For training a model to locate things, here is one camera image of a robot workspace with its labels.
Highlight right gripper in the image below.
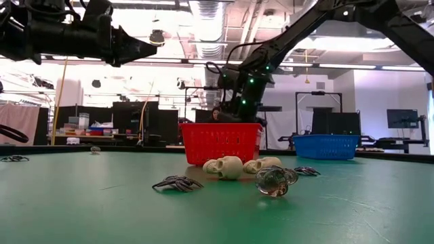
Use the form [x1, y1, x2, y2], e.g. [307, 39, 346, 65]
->
[218, 76, 269, 123]

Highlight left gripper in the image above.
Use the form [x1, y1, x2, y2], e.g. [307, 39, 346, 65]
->
[64, 13, 159, 68]

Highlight cream plastic skull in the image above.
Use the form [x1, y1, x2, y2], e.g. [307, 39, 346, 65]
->
[202, 155, 244, 181]
[242, 156, 283, 175]

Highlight black plastic spider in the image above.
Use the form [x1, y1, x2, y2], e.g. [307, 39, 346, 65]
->
[151, 175, 205, 193]
[0, 155, 31, 163]
[293, 165, 321, 177]

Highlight ceiling light strip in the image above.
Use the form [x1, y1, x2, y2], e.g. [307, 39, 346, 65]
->
[135, 58, 184, 64]
[318, 63, 425, 71]
[188, 59, 243, 66]

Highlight person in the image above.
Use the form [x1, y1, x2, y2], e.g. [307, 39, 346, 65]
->
[207, 106, 223, 123]

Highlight red plastic basket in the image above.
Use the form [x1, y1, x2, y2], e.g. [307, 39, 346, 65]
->
[179, 122, 264, 167]

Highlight black partition panel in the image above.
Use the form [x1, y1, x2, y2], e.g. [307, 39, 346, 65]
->
[112, 100, 180, 146]
[56, 105, 113, 136]

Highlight black desk monitors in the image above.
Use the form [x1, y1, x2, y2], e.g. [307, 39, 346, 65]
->
[311, 107, 361, 136]

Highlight blue plastic basket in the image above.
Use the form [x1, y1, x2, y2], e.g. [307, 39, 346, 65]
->
[292, 134, 361, 161]

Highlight cluttered workbench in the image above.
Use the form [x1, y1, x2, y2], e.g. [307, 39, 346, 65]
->
[47, 113, 140, 146]

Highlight pink curtain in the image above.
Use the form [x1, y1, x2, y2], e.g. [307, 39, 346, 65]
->
[0, 103, 41, 146]

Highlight black desk with stand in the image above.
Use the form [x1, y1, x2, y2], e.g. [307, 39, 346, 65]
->
[361, 115, 430, 153]

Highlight black ceiling dome camera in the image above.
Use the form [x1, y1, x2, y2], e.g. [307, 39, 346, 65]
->
[149, 29, 166, 47]

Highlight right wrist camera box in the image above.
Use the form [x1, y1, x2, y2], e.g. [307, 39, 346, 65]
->
[216, 66, 240, 92]

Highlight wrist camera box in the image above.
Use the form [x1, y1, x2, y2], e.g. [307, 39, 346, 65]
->
[216, 66, 240, 92]
[82, 0, 113, 21]

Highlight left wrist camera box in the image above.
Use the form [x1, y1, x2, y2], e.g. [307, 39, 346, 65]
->
[82, 0, 113, 21]

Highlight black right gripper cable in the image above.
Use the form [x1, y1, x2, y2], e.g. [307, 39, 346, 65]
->
[205, 41, 272, 85]

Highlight silver ventilation duct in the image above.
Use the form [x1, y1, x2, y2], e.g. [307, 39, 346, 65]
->
[188, 0, 226, 106]

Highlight yellow cable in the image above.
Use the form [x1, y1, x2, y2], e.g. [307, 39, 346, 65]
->
[50, 57, 68, 146]

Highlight black aluminium table frame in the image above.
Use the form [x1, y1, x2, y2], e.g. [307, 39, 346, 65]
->
[0, 144, 434, 164]

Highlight black cable loop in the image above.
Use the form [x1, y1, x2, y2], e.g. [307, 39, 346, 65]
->
[0, 123, 30, 144]

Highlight wall mounted monitor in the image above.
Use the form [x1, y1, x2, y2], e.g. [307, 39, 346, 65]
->
[387, 108, 419, 129]

